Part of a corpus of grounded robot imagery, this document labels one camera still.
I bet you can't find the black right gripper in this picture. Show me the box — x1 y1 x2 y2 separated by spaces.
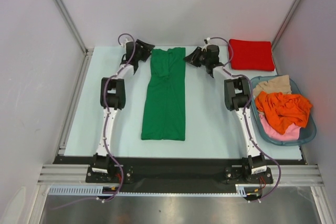
184 47 210 68

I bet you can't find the green t-shirt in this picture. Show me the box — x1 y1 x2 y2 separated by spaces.
141 47 186 141

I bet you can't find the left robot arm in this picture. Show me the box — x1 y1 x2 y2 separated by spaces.
90 39 155 182

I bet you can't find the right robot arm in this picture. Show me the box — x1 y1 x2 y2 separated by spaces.
184 45 267 183

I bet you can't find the folded red t-shirt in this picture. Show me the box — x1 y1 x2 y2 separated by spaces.
229 39 275 71

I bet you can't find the beige t-shirt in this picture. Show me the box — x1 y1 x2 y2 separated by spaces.
253 75 292 97

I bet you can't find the orange t-shirt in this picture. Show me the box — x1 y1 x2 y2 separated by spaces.
255 91 313 134

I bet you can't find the pink t-shirt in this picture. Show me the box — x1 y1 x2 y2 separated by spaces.
259 113 302 141

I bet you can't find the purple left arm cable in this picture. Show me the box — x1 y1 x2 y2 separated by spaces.
51 33 137 210

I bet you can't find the aluminium frame post left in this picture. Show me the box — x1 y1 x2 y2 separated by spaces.
53 0 88 55

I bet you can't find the aluminium frame post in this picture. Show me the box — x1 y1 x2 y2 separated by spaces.
271 0 303 50
53 0 88 55

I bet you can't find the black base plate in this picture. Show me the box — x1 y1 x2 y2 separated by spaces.
52 156 275 195

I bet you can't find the aluminium frame post right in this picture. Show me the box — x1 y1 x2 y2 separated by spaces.
271 0 303 50

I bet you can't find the aluminium front rail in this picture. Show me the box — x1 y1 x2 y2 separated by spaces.
37 164 324 187

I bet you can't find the white slotted cable duct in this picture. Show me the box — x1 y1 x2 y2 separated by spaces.
48 184 262 198

